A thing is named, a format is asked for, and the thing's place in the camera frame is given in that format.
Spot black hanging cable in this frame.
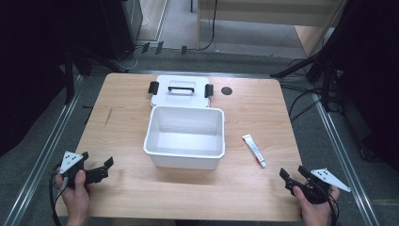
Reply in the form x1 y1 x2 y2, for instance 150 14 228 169
200 0 219 52

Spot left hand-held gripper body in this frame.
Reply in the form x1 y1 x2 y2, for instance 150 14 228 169
58 150 110 189

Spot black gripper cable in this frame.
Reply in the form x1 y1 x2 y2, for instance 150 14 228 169
48 163 69 226
324 185 342 226

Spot light wooden furniture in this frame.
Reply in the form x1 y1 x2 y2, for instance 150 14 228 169
196 0 347 58

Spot black metal stand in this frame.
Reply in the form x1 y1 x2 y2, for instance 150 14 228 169
62 43 130 105

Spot black tripod stand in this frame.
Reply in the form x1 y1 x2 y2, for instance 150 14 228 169
270 0 346 111

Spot white floor cable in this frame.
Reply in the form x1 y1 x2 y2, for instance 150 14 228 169
123 15 151 71

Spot white plastic storage box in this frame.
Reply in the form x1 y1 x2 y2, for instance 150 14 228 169
143 105 226 171

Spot person's left hand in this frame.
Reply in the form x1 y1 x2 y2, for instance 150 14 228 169
55 169 92 226

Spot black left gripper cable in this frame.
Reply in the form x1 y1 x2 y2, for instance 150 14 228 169
48 163 69 226

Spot person's right hand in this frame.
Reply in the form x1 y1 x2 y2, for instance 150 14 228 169
293 185 341 226

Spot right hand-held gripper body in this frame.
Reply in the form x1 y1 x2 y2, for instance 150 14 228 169
284 168 352 205

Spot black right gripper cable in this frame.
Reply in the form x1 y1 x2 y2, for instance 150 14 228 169
324 185 342 226

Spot black cabinet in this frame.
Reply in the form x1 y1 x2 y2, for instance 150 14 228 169
97 0 144 62

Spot white ointment tube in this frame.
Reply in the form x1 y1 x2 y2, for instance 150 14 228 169
241 134 268 169

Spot white lid with black handle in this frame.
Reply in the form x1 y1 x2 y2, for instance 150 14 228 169
148 74 215 109

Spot metal floor rail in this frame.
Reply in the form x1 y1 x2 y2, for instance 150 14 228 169
309 89 383 226
2 74 85 226

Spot black floor cables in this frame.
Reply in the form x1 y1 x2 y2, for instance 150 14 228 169
280 58 342 124

